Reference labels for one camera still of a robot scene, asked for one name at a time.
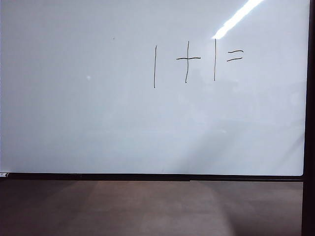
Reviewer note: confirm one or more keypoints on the white whiteboard with handwriting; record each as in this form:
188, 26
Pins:
98, 98

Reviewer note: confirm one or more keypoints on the small white tray item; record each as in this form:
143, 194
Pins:
3, 175

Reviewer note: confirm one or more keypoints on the black whiteboard stand frame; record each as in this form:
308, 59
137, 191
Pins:
308, 196

